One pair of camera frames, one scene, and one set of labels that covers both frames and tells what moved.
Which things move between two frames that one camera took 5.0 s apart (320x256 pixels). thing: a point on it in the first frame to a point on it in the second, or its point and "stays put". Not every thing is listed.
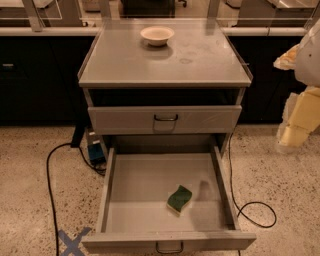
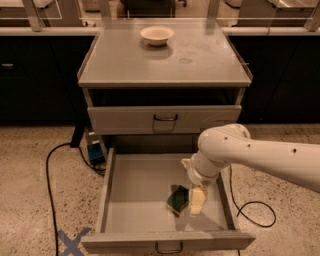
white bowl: x=157 y=35 stays put
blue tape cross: x=72 y=245 stays put
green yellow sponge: x=178 y=199 stays put
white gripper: x=309 y=63 to x=197 y=175
